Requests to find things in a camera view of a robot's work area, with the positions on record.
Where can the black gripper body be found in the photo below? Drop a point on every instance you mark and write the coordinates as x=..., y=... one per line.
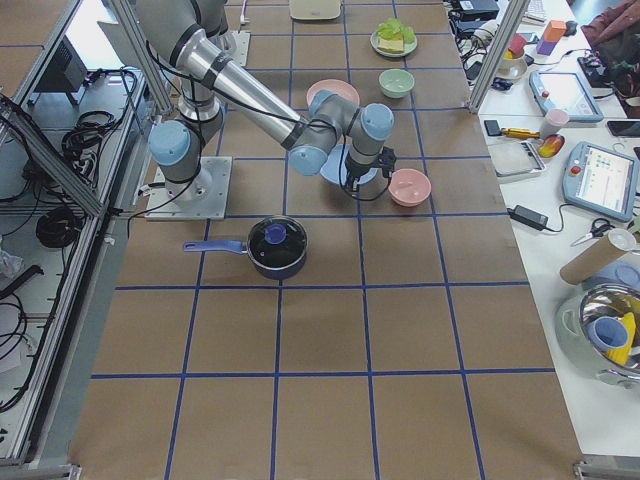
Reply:
x=356, y=174

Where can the blue plate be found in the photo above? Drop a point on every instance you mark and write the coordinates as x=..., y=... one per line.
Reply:
x=334, y=169

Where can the pink plate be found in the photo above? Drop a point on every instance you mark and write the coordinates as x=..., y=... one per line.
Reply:
x=339, y=87

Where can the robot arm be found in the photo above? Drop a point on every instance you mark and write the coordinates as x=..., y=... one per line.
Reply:
x=188, y=36

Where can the pink bowl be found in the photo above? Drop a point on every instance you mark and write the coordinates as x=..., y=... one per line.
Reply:
x=409, y=187

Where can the green bowl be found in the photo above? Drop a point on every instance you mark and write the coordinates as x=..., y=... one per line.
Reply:
x=396, y=83

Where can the glass pot lid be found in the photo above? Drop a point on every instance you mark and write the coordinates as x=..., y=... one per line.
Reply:
x=277, y=242

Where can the dark blue pot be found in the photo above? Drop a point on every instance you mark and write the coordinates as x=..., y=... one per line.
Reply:
x=240, y=247

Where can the bread slice on plate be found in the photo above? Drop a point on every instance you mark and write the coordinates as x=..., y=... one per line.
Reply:
x=391, y=46

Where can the green plate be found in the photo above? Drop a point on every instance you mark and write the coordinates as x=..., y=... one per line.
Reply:
x=408, y=47

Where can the lettuce leaf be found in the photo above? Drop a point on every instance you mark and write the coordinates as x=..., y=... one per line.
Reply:
x=394, y=29

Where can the cream toaster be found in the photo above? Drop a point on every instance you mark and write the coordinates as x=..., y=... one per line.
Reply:
x=315, y=10

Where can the black power adapter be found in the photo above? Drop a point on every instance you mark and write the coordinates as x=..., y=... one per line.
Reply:
x=530, y=218

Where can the white bowl with fruit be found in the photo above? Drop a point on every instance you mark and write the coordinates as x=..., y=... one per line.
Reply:
x=512, y=67

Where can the pink cup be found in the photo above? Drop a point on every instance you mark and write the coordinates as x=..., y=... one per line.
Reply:
x=554, y=120

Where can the teach pendant tablet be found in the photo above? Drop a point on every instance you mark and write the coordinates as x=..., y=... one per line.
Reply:
x=601, y=180
x=566, y=91

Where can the scissors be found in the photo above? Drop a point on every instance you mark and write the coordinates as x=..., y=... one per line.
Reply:
x=598, y=228

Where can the cardboard tube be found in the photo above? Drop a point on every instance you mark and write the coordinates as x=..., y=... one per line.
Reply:
x=611, y=247

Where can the steel mixing bowl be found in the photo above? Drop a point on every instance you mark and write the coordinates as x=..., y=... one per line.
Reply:
x=598, y=331

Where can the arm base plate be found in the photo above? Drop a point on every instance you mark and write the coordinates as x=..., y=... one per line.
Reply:
x=206, y=197
x=236, y=45

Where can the orange screwdriver handle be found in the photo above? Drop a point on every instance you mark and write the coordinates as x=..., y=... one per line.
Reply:
x=520, y=133

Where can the aluminium frame post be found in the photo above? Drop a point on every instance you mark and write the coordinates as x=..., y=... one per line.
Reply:
x=511, y=19

